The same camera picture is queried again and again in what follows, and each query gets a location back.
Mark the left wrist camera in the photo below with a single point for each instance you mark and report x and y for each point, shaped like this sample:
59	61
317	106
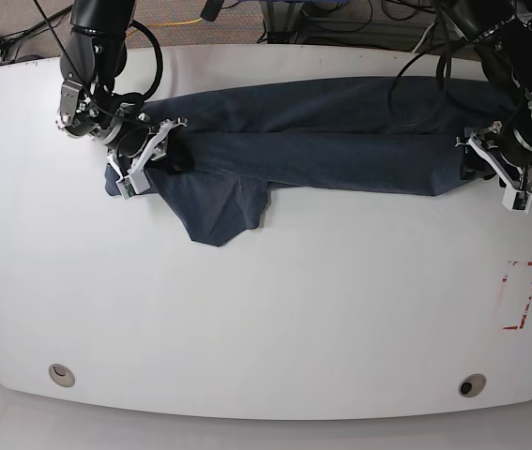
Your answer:
517	200

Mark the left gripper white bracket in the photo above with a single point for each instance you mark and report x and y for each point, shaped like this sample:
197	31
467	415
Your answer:
495	150

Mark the right table grommet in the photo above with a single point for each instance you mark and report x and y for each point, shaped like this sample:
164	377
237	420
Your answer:
472	385

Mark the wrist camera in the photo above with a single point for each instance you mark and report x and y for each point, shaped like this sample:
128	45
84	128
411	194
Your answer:
517	200
131	186

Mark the left table grommet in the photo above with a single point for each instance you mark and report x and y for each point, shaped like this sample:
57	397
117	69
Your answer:
61	375

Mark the dark blue T-shirt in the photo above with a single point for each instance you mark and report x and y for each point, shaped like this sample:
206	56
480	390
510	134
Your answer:
345	133

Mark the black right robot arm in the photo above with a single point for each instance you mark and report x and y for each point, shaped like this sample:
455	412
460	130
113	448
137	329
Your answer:
93	58

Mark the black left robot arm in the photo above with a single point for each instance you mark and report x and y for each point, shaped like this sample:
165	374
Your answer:
501	34

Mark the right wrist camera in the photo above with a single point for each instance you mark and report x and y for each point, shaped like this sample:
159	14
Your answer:
131	186

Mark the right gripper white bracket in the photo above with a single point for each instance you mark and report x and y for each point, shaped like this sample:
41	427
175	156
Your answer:
135	147

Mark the table grommet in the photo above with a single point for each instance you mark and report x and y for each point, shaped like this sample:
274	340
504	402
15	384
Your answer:
61	375
472	385

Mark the red tape rectangle marking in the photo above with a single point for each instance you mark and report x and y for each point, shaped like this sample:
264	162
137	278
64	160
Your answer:
515	296

